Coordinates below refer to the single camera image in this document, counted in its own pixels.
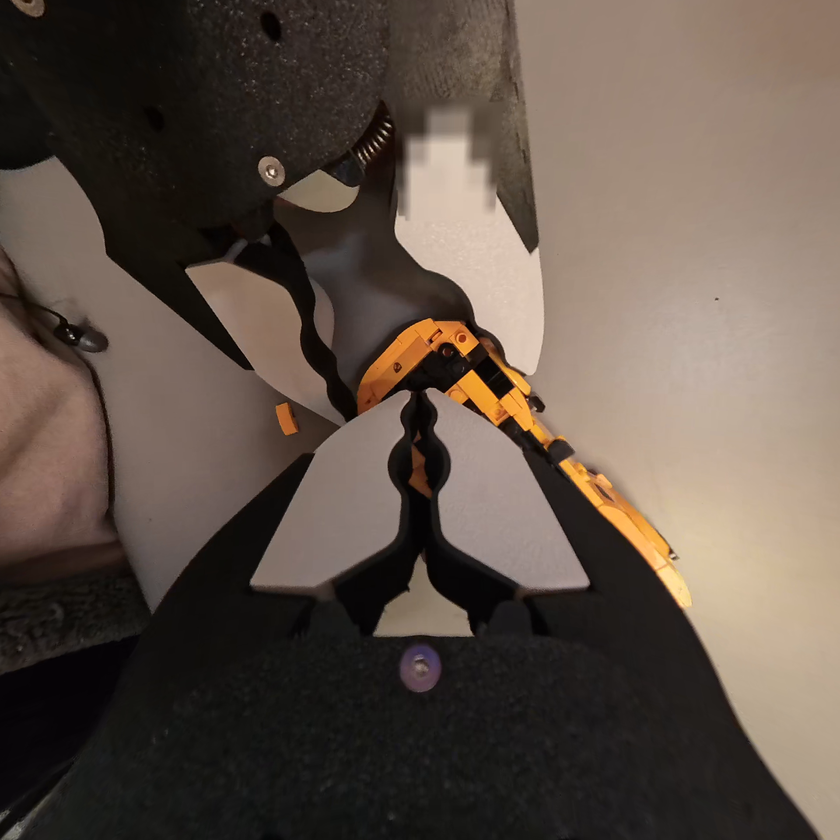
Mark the person's black fleece jacket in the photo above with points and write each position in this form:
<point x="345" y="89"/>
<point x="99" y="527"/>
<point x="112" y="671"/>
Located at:
<point x="65" y="617"/>

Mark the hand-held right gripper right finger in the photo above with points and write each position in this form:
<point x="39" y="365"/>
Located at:
<point x="505" y="512"/>

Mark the person's beige shirt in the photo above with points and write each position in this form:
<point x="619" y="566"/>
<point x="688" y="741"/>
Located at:
<point x="46" y="459"/>

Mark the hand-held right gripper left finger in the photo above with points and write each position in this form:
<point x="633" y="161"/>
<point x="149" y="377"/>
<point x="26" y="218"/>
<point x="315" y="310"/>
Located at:
<point x="341" y="512"/>

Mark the orange curved lego slope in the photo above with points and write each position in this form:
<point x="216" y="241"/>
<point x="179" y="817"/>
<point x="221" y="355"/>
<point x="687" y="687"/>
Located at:
<point x="287" y="420"/>

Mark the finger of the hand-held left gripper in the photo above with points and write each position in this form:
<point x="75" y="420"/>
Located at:
<point x="499" y="289"/>
<point x="275" y="328"/>

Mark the orange lego car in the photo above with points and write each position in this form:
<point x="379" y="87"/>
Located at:
<point x="459" y="367"/>

